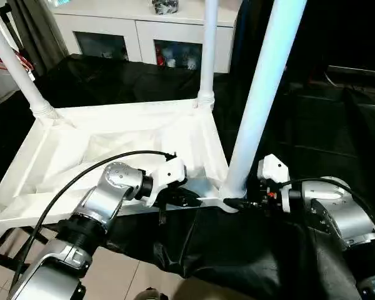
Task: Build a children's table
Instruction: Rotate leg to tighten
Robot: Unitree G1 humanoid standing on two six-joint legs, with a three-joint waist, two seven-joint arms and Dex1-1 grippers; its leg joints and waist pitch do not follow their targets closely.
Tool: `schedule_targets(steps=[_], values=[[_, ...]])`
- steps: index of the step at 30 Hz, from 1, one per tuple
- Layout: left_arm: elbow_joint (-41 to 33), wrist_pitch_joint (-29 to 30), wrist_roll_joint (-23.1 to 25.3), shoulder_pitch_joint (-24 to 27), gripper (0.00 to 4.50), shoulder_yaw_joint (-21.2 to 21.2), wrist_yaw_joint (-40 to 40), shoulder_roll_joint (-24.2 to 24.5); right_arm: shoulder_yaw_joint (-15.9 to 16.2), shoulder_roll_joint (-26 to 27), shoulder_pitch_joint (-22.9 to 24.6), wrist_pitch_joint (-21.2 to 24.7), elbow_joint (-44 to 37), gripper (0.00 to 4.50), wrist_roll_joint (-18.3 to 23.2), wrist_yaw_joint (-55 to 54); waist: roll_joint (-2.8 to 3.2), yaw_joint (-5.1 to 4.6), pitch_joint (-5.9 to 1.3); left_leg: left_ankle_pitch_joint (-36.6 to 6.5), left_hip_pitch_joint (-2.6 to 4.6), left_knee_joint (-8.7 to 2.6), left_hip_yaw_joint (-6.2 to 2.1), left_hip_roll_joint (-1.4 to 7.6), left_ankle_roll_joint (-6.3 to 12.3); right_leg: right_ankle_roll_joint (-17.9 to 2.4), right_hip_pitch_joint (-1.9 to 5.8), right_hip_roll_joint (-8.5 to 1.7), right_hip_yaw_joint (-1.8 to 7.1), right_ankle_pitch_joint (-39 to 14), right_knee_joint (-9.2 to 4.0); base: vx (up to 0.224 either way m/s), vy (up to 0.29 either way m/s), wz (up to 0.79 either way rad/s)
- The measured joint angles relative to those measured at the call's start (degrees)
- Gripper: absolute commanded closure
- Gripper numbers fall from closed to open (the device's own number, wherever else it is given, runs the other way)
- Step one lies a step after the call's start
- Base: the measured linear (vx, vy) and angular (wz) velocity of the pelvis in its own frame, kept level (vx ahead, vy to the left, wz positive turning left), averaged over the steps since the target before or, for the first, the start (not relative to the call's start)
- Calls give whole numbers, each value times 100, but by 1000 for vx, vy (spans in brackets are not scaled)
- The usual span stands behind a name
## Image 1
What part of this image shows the white plastic table leg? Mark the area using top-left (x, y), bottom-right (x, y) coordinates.
top-left (0, 9), bottom-right (58, 121)
top-left (220, 0), bottom-right (308, 213)
top-left (196, 0), bottom-right (218, 111)

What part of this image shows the white plastic table top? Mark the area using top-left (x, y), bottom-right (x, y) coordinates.
top-left (0, 98), bottom-right (239, 241)

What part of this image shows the black plastic mat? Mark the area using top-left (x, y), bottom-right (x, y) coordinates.
top-left (0, 53), bottom-right (375, 300)

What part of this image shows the white cabinet with glass doors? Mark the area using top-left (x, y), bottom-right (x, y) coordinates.
top-left (50, 0), bottom-right (243, 74)

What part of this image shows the dark object on cabinet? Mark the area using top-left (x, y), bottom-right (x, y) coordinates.
top-left (151, 0), bottom-right (179, 16)

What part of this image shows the grey curtain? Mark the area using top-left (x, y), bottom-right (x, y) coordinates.
top-left (9, 0), bottom-right (71, 73)

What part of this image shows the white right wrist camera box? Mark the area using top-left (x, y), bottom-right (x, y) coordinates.
top-left (256, 154), bottom-right (292, 217)

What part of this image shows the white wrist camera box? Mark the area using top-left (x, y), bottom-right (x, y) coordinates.
top-left (145, 157), bottom-right (188, 208)
top-left (256, 154), bottom-right (292, 217)

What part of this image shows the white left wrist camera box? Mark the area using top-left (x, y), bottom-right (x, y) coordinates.
top-left (145, 157), bottom-right (188, 208)

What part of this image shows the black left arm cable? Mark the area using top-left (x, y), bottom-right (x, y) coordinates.
top-left (9, 150), bottom-right (177, 294)

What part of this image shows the black horizontal rail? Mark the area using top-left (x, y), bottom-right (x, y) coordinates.
top-left (326, 65), bottom-right (375, 81)

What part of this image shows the black metal table frame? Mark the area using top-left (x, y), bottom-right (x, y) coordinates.
top-left (0, 224), bottom-right (52, 276)

